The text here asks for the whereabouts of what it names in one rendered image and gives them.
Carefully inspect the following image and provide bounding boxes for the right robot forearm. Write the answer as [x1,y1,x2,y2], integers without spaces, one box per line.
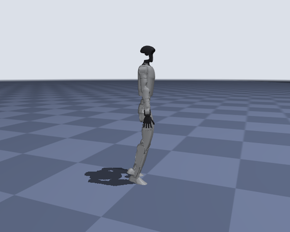
[142,87,150,115]

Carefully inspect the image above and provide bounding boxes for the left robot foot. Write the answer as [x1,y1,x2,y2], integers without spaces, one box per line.
[127,168,144,177]

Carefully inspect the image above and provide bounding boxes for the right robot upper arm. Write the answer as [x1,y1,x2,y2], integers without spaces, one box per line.
[138,66,150,93]

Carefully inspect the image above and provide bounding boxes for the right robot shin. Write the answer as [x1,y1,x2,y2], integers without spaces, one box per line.
[134,145,148,179]

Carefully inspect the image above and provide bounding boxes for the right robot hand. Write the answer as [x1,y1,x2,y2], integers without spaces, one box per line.
[143,110,155,128]

